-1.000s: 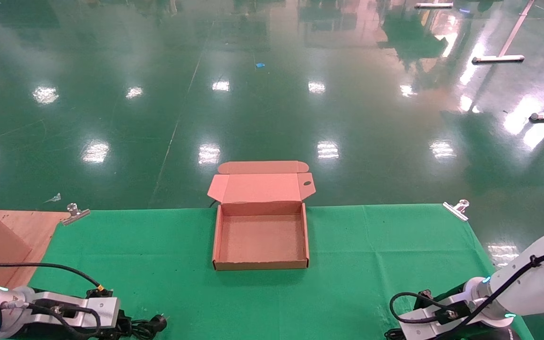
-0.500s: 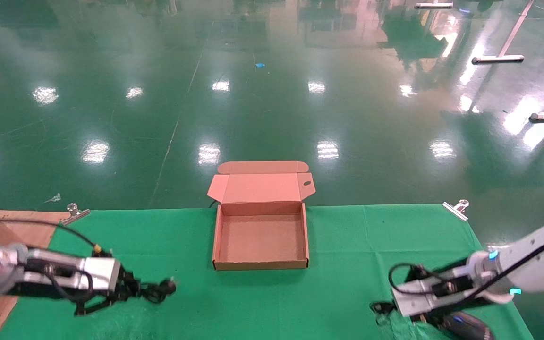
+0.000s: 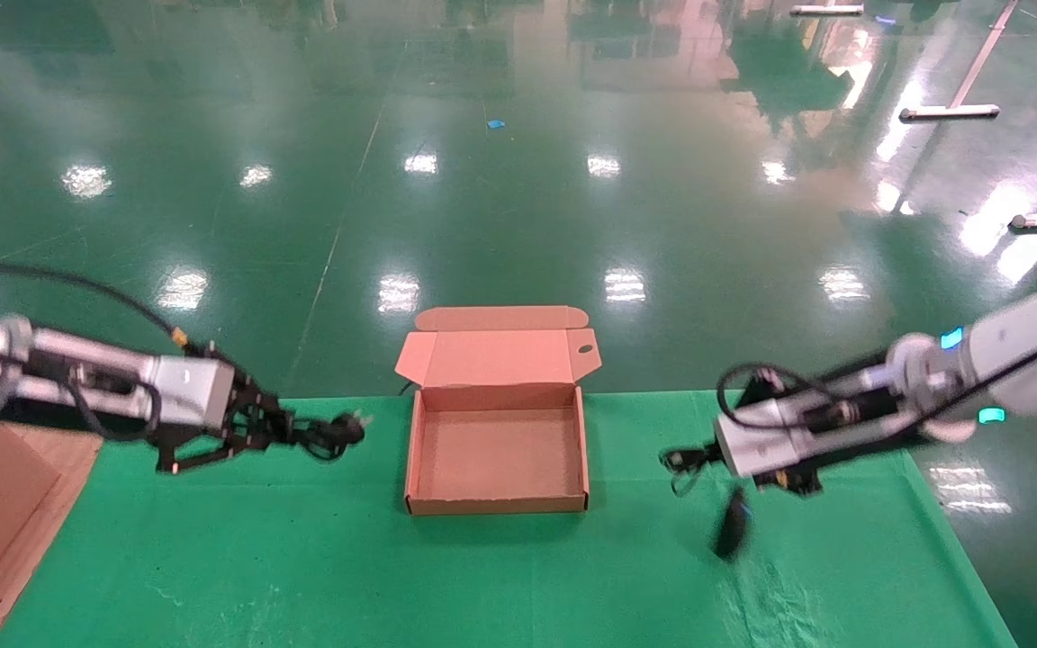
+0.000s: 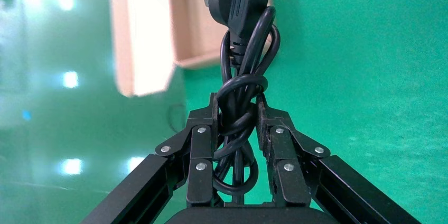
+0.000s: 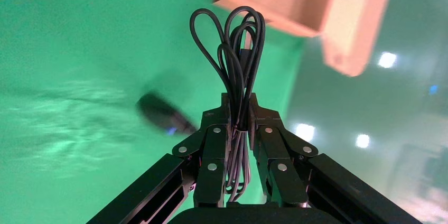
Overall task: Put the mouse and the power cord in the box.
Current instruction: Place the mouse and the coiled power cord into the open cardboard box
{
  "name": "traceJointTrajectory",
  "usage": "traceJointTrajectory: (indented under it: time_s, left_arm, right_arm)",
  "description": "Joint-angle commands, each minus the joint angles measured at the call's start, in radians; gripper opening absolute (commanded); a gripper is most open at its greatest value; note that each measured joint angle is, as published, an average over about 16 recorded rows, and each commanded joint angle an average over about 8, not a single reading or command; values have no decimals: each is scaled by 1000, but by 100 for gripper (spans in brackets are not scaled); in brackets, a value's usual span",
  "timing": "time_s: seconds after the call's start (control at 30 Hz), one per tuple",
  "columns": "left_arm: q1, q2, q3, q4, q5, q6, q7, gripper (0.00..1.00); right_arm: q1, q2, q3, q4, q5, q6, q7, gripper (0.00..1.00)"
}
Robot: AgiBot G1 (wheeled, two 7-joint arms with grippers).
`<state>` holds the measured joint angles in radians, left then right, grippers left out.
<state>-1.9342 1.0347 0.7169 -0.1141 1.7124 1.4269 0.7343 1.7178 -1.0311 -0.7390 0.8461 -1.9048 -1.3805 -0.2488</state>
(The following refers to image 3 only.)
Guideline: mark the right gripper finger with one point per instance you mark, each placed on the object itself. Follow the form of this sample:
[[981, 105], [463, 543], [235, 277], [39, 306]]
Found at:
[[793, 483], [760, 389]]

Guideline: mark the open brown cardboard box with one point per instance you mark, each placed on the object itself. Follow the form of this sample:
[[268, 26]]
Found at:
[[496, 459]]

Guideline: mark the white stand with long pole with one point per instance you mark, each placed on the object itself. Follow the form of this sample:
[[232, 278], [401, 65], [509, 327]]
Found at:
[[951, 112]]

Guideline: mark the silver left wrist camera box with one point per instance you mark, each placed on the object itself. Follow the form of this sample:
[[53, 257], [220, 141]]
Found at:
[[194, 391]]

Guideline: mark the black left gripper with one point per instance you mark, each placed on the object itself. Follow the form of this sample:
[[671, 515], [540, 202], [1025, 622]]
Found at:
[[250, 423]]

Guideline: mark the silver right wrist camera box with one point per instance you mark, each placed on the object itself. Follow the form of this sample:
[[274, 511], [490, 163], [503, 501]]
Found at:
[[757, 441]]

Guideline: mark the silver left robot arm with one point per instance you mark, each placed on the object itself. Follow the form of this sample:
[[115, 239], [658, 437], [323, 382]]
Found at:
[[77, 346]]

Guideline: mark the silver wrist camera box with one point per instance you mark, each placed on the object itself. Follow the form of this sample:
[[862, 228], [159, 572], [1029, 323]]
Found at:
[[757, 441], [194, 391]]

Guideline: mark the short white floor bar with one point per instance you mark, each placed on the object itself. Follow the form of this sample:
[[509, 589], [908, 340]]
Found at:
[[829, 11]]

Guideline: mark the green tablecloth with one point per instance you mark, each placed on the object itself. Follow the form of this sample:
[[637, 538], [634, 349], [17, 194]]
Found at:
[[482, 576]]

